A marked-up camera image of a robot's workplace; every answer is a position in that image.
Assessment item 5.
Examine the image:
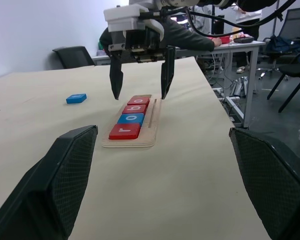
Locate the red letter tile o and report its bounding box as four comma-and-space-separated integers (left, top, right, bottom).
126, 96, 151, 106

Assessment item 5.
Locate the wooden letter tray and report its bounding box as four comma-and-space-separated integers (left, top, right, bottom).
101, 94, 163, 149

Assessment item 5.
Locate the red letter tile b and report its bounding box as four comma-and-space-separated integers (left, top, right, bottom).
121, 104, 148, 115

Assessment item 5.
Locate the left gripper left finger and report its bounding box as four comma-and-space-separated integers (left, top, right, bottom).
0, 124, 99, 240

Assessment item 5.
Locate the silver foil bag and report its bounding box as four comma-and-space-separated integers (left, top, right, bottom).
231, 76, 250, 97

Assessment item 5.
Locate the dark grey sleeved arm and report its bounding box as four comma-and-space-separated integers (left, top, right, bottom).
99, 18, 216, 60

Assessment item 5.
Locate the white office desk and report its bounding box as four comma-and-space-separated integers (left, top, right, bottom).
92, 39, 267, 128

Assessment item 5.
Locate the bystander bare hand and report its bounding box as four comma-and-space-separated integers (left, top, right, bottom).
210, 36, 223, 48

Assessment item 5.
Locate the blue letter tile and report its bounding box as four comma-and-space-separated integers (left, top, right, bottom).
65, 93, 88, 105
116, 112, 146, 125

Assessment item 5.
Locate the person in white shirt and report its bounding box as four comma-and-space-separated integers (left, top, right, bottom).
229, 0, 263, 74

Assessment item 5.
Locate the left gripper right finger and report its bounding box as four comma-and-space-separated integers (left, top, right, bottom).
229, 126, 300, 240

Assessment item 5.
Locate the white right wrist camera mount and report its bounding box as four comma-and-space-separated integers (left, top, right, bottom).
103, 4, 165, 41

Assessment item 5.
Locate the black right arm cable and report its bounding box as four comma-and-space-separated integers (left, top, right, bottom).
138, 0, 298, 38

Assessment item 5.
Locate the black mesh office chair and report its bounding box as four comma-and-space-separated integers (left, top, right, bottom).
52, 45, 96, 70

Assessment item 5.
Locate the blue backpack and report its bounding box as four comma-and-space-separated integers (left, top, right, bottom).
266, 34, 300, 61

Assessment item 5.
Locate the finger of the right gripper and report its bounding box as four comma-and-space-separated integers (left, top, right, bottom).
160, 46, 176, 100
109, 50, 125, 101

